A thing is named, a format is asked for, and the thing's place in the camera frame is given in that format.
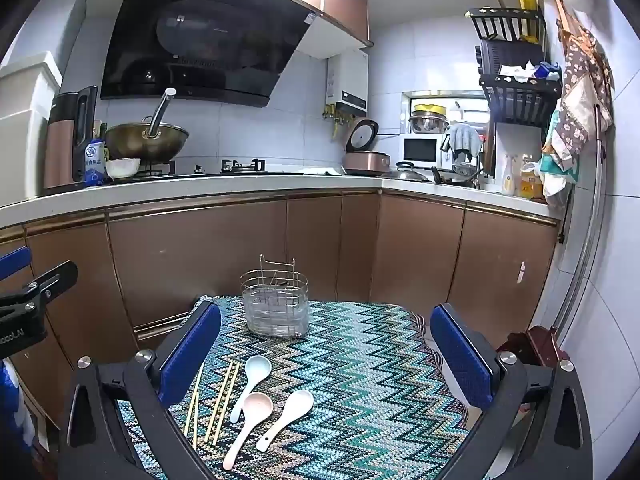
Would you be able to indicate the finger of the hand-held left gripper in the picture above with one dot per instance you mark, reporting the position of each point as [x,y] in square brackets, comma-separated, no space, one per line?
[12,262]
[47,280]

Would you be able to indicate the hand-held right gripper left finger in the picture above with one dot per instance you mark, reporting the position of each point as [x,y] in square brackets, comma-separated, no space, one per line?
[192,355]

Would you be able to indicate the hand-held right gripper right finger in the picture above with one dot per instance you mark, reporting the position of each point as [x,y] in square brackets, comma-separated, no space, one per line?
[462,357]

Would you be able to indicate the bamboo chopstick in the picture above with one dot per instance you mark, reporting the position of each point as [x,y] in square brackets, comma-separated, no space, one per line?
[220,400]
[195,420]
[194,400]
[227,402]

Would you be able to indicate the red wooden stool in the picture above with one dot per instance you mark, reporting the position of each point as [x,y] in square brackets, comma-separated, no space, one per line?
[532,345]

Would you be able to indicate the zigzag knitted table cloth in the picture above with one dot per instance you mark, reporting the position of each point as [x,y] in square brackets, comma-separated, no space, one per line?
[350,385]

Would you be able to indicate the blue and white carton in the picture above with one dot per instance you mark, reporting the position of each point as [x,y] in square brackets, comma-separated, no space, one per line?
[94,162]

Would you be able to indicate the brown electric kettle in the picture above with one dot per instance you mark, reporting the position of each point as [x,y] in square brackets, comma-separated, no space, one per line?
[65,140]

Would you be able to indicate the white bowl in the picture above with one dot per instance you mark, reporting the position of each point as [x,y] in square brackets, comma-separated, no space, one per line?
[123,167]

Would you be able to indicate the white refrigerator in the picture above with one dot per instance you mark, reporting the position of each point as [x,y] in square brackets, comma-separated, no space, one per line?
[25,125]

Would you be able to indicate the white kitchen countertop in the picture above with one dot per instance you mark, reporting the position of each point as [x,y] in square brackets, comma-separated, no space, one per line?
[200,185]

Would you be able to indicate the black frying pan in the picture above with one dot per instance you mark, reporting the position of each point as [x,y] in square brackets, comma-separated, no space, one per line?
[457,177]

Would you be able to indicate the white spray bottle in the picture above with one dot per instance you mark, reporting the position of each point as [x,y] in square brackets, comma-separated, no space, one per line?
[509,180]

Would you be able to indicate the yellow oil bottle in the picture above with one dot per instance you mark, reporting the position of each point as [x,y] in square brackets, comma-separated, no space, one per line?
[531,182]

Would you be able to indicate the glass pot lid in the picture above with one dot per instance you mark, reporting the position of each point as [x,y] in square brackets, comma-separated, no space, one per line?
[406,174]

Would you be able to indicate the black gas stove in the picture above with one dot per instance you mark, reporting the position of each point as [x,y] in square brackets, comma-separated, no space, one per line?
[235,167]

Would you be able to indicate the white microwave oven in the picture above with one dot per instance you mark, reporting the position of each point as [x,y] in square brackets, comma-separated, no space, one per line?
[422,151]

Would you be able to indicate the grey towel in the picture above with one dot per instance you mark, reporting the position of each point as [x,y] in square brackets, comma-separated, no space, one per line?
[465,140]

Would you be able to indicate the green and white plastic bag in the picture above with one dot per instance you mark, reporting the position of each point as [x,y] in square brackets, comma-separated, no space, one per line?
[554,160]

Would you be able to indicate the pink rice cooker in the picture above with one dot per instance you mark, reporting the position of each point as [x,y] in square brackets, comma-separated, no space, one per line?
[365,157]

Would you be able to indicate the stainless steel bowl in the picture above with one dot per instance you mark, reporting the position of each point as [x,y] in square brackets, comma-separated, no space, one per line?
[427,124]

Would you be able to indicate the yellow basin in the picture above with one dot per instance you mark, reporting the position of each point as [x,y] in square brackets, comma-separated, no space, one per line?
[429,109]

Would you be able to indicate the black range hood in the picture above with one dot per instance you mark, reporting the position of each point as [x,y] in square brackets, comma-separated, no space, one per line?
[200,35]

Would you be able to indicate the patterned brown apron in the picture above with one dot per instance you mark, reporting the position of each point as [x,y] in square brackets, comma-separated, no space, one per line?
[582,85]

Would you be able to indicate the white water heater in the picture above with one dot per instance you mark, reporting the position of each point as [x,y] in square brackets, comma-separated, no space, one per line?
[347,80]

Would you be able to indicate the brown upper cabinet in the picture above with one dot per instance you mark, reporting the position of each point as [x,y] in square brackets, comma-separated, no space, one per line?
[345,0]

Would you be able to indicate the metal door rail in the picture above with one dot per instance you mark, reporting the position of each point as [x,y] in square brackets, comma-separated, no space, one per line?
[592,210]

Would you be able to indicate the black wall rack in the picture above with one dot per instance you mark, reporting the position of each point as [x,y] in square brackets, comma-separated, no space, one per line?
[520,95]

